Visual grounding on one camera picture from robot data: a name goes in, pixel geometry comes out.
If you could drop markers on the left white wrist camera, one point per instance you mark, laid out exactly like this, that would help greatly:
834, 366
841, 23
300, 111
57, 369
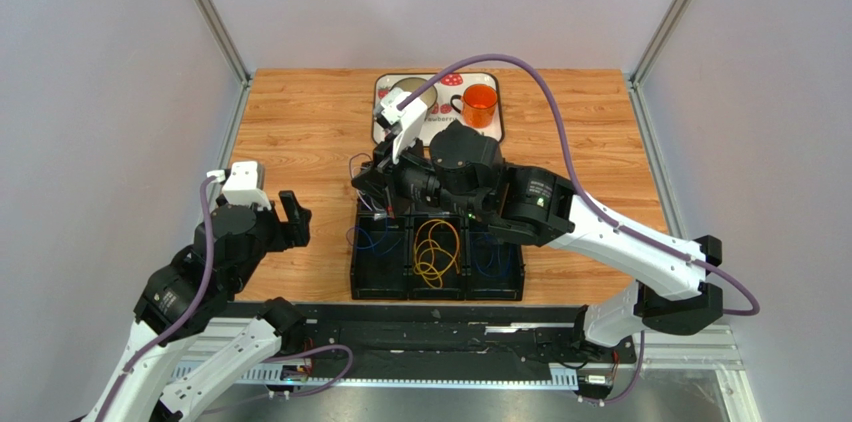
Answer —
242, 185

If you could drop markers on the black six-compartment organizer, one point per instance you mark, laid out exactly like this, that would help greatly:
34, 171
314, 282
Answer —
430, 256

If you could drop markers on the orange mug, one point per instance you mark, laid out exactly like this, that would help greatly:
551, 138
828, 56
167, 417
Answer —
477, 105

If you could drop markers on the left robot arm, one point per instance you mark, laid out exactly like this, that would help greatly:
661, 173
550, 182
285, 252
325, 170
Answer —
182, 298

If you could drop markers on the strawberry pattern tray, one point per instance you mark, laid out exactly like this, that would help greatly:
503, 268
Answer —
442, 114

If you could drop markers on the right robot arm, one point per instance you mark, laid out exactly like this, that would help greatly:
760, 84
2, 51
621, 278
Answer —
463, 172

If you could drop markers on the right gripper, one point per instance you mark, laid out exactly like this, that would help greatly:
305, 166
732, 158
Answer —
376, 181

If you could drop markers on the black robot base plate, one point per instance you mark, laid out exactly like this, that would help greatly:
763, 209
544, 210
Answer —
468, 342

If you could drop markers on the grey ceramic bowl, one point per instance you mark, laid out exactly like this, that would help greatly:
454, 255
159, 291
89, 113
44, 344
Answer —
410, 84

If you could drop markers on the aluminium frame rail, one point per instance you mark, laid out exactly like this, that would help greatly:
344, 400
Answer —
324, 367

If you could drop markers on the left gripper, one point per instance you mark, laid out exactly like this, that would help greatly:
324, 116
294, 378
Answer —
296, 231

